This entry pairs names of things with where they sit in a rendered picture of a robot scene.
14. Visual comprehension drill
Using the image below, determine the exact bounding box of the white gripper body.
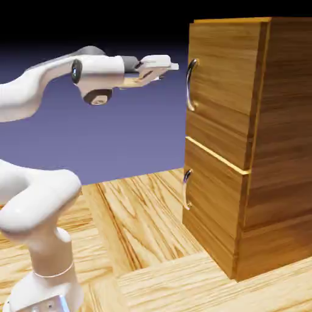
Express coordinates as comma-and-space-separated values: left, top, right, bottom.
135, 54, 173, 83

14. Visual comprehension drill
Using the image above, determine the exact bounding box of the tall wooden cabinet door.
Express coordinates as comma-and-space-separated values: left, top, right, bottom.
185, 18, 270, 171

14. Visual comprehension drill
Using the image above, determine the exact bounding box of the wooden cabinet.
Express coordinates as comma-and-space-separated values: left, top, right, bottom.
182, 16, 312, 283

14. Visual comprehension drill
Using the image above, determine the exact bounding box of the short wooden cabinet door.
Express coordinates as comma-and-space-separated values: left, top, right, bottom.
182, 136, 250, 282

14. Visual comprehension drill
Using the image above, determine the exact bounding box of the long curved metal handle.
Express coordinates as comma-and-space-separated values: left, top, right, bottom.
185, 58, 200, 113

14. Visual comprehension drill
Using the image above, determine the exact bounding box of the short curved metal handle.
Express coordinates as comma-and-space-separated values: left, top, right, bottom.
182, 168, 194, 211

